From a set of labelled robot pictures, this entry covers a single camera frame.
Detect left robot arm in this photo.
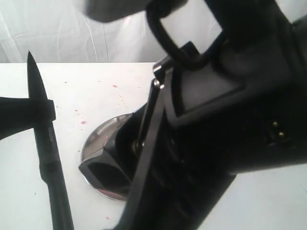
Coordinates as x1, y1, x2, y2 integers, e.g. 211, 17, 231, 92
79, 0, 307, 230

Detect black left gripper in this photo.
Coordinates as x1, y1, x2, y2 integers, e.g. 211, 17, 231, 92
105, 57, 307, 230

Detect black knife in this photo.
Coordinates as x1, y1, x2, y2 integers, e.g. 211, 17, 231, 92
27, 52, 74, 230

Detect white backdrop curtain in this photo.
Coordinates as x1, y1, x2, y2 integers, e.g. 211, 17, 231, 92
0, 0, 307, 64

